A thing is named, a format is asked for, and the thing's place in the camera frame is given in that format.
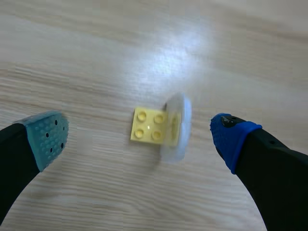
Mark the small yellow card stand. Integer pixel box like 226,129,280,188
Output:
130,106,182,146

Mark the clear leaf picture card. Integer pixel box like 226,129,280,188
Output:
159,92,193,165

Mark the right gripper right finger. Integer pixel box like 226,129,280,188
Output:
209,113,308,231

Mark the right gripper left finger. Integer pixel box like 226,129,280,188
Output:
0,110,70,226

